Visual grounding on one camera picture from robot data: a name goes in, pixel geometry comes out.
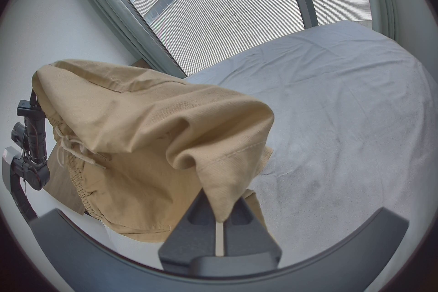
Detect bed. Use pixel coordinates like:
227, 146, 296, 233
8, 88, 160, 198
44, 21, 436, 267

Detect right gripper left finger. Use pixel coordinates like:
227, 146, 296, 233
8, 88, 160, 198
158, 188, 218, 266

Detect window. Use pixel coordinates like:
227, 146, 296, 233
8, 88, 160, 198
73, 0, 387, 77

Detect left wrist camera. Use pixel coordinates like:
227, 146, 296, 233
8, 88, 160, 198
17, 100, 41, 117

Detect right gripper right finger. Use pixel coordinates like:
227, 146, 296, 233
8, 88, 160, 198
223, 196, 283, 266

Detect tan shorts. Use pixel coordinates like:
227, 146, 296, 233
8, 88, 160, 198
31, 59, 275, 243

